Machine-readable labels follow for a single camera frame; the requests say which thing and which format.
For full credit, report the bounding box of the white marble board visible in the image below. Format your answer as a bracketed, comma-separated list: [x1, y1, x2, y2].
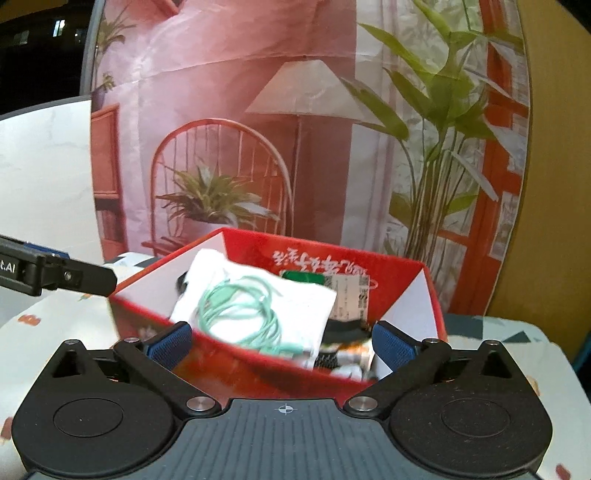
[0, 95, 105, 296]

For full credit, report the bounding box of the red cardboard box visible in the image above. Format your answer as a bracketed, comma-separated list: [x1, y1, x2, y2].
[108, 227, 448, 400]

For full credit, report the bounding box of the white and orange item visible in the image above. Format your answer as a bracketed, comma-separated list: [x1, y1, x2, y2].
[314, 344, 376, 381]

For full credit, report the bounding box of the white plastic bag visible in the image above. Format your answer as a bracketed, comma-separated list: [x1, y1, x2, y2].
[170, 249, 338, 370]

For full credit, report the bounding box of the mint green cable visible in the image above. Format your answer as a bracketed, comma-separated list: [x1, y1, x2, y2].
[196, 276, 305, 356]

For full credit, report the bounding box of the green item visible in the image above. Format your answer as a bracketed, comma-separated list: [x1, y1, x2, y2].
[283, 271, 326, 286]

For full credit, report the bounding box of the black cloth item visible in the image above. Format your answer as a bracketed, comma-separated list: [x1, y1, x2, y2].
[323, 318, 372, 344]

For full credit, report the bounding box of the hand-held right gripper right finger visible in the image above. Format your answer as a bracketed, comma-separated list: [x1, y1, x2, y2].
[344, 320, 522, 418]

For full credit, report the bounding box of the grey window frame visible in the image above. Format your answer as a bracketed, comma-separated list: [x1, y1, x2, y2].
[79, 0, 105, 100]

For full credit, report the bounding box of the printed tablecloth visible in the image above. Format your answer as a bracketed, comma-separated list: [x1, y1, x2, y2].
[0, 251, 591, 480]

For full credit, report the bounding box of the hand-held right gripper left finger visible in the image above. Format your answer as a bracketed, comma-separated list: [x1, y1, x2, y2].
[39, 322, 222, 418]

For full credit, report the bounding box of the printed room scene backdrop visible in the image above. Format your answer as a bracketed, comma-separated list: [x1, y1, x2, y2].
[90, 0, 529, 317]

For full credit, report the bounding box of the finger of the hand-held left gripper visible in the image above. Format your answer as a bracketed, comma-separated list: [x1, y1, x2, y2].
[25, 244, 70, 257]
[36, 253, 118, 298]

